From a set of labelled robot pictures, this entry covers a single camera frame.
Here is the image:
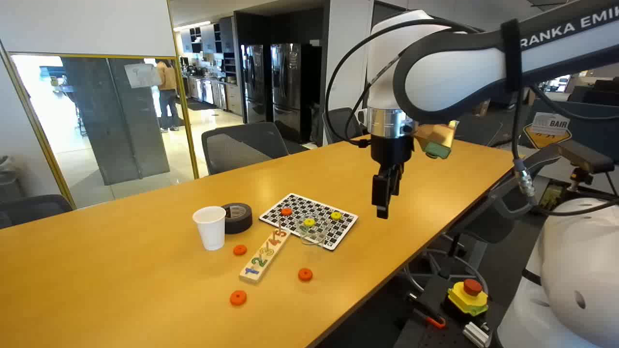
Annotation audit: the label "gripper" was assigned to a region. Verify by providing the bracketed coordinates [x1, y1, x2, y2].
[370, 135, 416, 220]

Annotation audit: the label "clear plastic cup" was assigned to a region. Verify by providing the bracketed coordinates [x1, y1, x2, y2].
[297, 216, 332, 247]

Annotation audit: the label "white paper cup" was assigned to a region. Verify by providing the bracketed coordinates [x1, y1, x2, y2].
[192, 206, 227, 251]

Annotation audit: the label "black white checkered board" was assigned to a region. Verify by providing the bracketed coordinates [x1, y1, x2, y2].
[259, 193, 359, 251]

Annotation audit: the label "yellow red emergency stop button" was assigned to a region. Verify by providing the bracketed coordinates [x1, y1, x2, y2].
[446, 278, 489, 318]

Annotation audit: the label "wooden number peg board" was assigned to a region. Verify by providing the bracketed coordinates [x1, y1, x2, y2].
[239, 226, 291, 284]

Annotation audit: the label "row of steel refrigerators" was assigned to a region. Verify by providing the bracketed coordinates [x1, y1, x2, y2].
[240, 43, 323, 144]

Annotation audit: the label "black tape roll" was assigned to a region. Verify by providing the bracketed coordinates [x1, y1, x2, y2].
[221, 203, 253, 235]

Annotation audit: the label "yellow diamond sign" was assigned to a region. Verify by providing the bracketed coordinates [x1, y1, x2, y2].
[523, 112, 573, 150]

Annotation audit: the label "kitchen cabinets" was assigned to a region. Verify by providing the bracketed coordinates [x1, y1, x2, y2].
[180, 16, 244, 116]

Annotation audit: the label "person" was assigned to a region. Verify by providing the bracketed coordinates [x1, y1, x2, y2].
[155, 59, 181, 133]

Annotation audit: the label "paper sheet on glass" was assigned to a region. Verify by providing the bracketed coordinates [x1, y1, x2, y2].
[124, 62, 162, 89]

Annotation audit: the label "gold framed glass panel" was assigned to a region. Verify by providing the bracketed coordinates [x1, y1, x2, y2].
[0, 39, 200, 209]

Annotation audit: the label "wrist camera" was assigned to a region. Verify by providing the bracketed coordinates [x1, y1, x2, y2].
[414, 120, 459, 160]

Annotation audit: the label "red handled tool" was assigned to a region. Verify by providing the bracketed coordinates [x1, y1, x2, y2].
[413, 308, 447, 330]

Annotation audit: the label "silver metal bracket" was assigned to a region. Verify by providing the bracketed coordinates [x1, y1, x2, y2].
[462, 321, 492, 348]

